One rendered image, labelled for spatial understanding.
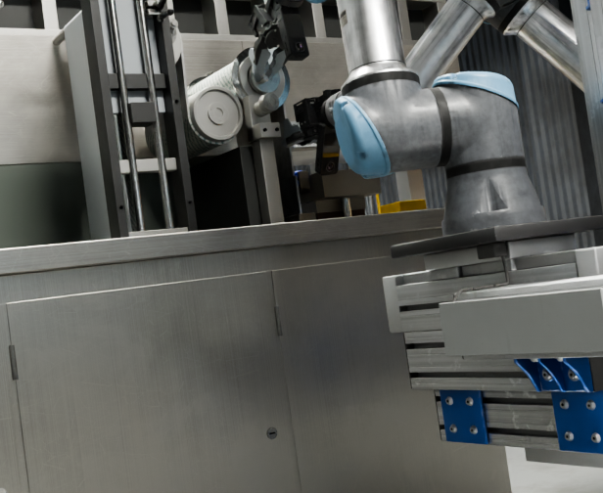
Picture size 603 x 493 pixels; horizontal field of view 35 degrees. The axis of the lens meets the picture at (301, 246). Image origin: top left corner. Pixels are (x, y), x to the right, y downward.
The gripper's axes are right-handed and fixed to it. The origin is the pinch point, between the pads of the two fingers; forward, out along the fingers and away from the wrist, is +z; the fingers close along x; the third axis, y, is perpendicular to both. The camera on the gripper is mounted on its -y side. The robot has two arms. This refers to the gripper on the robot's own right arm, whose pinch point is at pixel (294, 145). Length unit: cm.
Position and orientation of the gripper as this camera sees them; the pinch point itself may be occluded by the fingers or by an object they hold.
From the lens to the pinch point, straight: 216.5
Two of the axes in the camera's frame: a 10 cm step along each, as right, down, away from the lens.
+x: -8.5, 1.4, -5.1
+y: -2.0, -9.8, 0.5
